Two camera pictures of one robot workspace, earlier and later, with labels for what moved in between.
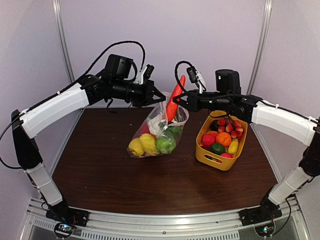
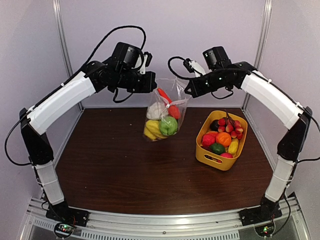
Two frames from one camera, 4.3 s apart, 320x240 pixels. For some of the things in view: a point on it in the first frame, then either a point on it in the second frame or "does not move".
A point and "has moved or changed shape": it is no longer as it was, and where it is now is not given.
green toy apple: (165, 145) to (168, 125)
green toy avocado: (217, 148) does not move
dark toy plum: (214, 125) does not move
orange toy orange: (224, 138) does not move
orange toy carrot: (172, 106) has moved or changed shape
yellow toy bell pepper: (149, 143) to (152, 130)
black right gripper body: (221, 101) to (216, 81)
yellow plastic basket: (220, 139) does not move
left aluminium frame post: (65, 44) does not move
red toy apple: (227, 155) does not move
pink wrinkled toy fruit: (209, 138) does not move
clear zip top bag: (158, 135) has moved or changed shape
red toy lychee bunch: (231, 126) does not move
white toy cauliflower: (153, 126) to (156, 111)
